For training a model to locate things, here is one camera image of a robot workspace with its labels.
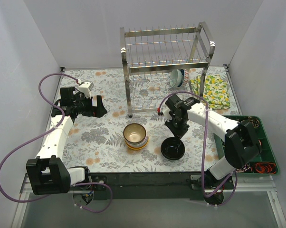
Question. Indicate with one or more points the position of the lemon print folded cloth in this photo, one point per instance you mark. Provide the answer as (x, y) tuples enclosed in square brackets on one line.
[(216, 92)]

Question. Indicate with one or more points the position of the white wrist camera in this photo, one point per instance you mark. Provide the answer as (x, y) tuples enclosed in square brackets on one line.
[(86, 89), (165, 113)]

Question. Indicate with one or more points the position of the black gold rolled tie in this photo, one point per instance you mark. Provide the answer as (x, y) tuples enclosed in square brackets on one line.
[(255, 122)]

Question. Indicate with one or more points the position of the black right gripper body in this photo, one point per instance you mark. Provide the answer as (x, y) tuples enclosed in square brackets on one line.
[(176, 125)]

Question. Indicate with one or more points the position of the white middle bowl of stack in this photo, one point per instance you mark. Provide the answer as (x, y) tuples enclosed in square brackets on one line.
[(139, 143)]

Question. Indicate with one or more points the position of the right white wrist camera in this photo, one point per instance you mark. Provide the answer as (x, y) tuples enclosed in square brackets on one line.
[(165, 113)]

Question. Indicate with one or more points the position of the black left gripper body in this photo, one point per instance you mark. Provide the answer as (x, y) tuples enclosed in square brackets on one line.
[(94, 106)]

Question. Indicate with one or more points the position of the beige top bowl of stack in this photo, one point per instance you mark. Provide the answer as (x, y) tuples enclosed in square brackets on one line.
[(134, 128)]

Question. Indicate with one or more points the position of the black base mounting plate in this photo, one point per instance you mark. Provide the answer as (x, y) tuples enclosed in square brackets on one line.
[(119, 185)]

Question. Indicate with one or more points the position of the black glossy bowl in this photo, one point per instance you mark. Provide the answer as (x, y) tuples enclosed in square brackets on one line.
[(172, 148)]

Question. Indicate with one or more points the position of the black pink rolled tie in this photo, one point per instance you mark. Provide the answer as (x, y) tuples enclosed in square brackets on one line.
[(245, 168)]

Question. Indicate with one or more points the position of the floral patterned table mat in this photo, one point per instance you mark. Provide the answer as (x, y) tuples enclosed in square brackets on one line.
[(98, 143)]

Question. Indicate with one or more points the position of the celadon green bowl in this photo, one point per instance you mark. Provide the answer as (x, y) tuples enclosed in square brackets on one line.
[(176, 77)]

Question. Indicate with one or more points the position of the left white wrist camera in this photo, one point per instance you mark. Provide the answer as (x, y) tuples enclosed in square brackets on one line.
[(86, 89)]

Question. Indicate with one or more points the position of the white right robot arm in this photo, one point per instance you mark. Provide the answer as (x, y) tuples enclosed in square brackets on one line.
[(240, 138)]

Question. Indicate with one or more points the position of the blue patterned bowl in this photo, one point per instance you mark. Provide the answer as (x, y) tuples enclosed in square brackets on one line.
[(186, 77)]

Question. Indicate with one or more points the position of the stainless steel dish rack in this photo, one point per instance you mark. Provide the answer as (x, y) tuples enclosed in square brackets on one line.
[(150, 54)]

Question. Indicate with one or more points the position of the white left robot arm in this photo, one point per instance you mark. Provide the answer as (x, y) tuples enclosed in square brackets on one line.
[(55, 142)]

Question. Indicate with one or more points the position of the green compartment tray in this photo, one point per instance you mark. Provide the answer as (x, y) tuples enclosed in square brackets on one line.
[(266, 154)]

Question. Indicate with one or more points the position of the yellow bottom bowl of stack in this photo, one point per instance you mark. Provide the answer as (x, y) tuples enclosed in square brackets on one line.
[(136, 148)]

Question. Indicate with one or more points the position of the black orange rolled tie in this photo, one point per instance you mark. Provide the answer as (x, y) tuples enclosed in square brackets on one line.
[(264, 168)]

